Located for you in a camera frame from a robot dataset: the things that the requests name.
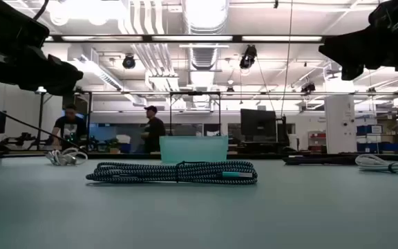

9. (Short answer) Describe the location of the translucent teal plastic bin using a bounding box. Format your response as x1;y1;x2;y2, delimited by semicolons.
159;135;229;164

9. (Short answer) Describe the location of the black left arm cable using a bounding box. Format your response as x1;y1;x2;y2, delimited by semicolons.
0;0;86;153

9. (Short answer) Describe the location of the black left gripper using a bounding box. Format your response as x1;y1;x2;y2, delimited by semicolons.
0;43;84;96

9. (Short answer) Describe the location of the black overhead light bar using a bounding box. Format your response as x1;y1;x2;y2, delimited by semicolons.
43;33;328;44

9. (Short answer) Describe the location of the white square pillar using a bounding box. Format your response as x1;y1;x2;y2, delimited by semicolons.
324;95;357;155

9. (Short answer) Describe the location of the black table frame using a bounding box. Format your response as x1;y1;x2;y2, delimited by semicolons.
0;151;398;160

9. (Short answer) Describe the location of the silver ventilation duct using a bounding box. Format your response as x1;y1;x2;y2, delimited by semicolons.
181;0;231;72

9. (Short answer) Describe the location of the white cable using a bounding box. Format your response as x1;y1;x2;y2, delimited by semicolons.
45;147;88;167

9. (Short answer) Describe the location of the red storage shelf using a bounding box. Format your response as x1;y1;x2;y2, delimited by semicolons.
307;130;328;153

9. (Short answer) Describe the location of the black background rig frame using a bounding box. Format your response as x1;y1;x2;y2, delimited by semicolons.
35;90;93;153

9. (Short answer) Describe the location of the green potted plant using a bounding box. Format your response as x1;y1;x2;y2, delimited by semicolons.
104;138;122;154

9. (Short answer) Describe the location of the person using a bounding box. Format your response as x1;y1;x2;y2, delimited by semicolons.
50;103;88;152
140;105;167;154

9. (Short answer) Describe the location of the black overhead camera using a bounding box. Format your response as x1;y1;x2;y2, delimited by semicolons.
239;44;258;70

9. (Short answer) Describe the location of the blue storage shelf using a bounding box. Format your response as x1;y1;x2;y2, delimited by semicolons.
357;124;398;153

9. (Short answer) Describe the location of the pale grey cable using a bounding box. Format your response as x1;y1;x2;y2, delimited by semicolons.
354;154;398;176

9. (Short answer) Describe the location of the teal table mat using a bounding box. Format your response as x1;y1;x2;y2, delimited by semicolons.
0;157;398;249

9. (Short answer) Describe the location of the blue black braided cable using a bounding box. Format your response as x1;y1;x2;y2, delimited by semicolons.
85;160;258;185

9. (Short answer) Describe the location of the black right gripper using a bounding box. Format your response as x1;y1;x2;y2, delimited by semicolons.
318;26;398;82

